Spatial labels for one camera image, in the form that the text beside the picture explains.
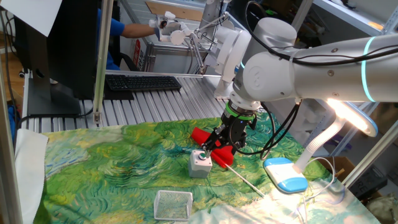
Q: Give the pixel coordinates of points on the green painted landscape tablecloth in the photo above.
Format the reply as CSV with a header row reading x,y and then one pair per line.
x,y
109,168

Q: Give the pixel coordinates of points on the bare person forearm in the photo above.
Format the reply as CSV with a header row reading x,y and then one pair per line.
x,y
140,30

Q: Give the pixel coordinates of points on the white haptic control device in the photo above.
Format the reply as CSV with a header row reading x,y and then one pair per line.
x,y
230,53

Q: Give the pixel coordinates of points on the grey crumpled cloth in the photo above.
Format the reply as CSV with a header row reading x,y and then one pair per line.
x,y
382,208

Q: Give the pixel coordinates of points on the black keyboard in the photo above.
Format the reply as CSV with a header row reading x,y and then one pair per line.
x,y
143,83

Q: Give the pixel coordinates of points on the silver metal case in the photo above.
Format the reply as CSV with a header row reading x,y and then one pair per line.
x,y
168,62

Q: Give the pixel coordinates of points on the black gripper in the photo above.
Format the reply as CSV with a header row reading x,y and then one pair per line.
x,y
236,130

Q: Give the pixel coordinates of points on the blue white desk lamp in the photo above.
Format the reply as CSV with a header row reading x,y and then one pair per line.
x,y
284,175

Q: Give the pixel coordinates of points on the white paper sheet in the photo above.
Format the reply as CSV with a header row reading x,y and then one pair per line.
x,y
31,15

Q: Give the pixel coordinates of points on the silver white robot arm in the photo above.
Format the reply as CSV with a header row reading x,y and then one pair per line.
x,y
311,77

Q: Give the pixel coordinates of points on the grey box green push button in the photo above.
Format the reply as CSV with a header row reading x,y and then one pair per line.
x,y
199,168

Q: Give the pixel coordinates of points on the black desk mat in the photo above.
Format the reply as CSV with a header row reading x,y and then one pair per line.
x,y
118,95

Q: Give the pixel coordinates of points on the black computer monitor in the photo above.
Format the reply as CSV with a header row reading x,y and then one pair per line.
x,y
71,46

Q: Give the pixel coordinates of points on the white metal shelf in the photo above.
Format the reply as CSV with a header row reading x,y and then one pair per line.
x,y
348,15

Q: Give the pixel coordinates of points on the black plastic crate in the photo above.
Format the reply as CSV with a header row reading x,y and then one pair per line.
x,y
370,183

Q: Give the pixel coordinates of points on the brown cardboard box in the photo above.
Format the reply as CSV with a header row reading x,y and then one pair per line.
x,y
342,165

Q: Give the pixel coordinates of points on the black office chair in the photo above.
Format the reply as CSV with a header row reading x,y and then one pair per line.
x,y
127,62

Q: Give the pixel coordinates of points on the person in blue shirt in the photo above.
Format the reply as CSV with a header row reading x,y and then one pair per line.
x,y
110,31

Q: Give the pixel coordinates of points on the red flag white stick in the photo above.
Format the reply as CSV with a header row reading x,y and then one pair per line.
x,y
225,158

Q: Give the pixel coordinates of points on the brown wooden board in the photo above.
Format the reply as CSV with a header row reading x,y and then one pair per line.
x,y
174,11

